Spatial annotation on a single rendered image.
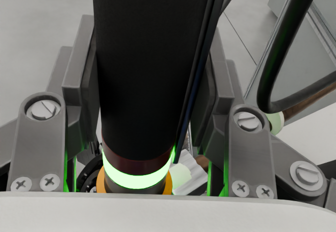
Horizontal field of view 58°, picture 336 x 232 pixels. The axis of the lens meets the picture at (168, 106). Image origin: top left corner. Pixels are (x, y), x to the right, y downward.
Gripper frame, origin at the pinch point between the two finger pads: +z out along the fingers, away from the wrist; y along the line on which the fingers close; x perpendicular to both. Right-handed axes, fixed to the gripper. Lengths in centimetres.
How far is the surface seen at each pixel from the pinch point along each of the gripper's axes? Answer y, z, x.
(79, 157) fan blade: -13, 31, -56
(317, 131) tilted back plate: 31.0, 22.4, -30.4
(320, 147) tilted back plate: 30.6, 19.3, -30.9
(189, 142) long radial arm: 9.9, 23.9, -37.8
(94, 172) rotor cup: -5.3, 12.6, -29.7
